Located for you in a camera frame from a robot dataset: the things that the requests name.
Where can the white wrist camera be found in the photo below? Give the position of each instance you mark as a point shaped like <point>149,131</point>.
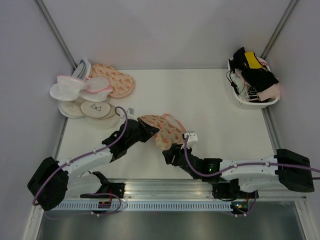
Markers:
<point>128,114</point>
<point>190,139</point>

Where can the white slotted cable duct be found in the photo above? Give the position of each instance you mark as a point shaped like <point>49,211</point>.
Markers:
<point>189,206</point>

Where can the peach floral mesh laundry bag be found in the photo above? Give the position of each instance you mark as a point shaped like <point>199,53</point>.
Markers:
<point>170,130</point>

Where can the beige bag with bra print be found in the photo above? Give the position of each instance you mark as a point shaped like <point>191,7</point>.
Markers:
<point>97,110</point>

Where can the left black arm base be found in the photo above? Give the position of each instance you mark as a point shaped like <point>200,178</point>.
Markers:
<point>117,188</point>

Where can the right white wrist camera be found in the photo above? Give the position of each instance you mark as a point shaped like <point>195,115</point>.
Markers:
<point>190,139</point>

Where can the cream round mesh bag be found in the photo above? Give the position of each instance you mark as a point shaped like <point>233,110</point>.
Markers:
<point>70,110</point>

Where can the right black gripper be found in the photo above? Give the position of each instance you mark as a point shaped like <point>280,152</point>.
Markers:
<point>175,149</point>

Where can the white pink-trimmed mesh bag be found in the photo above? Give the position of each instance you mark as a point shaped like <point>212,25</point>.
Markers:
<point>67,88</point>

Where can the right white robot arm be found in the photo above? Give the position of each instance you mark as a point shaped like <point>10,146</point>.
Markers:
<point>235,179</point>

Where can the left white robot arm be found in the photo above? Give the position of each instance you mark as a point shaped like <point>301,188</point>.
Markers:
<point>56,180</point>

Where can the white plastic laundry basket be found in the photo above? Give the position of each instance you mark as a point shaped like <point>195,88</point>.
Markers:
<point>244,99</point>

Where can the black bra in basket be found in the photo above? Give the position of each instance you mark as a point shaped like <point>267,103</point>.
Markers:
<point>259,79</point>

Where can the white blue-trimmed mesh bag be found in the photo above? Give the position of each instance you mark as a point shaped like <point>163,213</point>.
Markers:
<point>83,69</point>

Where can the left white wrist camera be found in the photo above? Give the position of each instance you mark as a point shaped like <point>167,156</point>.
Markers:
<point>128,114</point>

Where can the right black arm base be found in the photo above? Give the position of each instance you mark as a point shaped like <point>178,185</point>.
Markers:
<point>222,191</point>

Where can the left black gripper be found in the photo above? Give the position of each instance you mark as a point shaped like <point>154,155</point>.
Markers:
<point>149,131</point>

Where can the pink bra in basket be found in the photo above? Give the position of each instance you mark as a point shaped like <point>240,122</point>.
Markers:
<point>273,92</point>

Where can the aluminium mounting rail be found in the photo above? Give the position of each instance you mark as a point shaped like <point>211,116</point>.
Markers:
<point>190,190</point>

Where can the yellow garment in basket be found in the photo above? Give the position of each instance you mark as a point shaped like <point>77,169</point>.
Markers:
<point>251,60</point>

